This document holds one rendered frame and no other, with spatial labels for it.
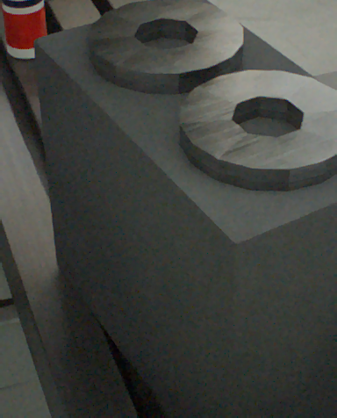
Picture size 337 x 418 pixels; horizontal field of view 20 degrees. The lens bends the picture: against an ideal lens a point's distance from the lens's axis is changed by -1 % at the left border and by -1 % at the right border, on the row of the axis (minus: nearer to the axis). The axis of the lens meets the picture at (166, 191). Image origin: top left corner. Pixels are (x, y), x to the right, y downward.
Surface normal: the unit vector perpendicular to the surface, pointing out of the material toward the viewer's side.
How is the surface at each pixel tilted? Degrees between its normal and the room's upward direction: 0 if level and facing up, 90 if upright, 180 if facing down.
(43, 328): 0
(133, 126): 0
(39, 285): 0
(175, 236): 90
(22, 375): 90
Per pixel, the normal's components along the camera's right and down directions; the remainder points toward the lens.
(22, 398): 0.33, 0.58
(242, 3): -0.01, -0.78
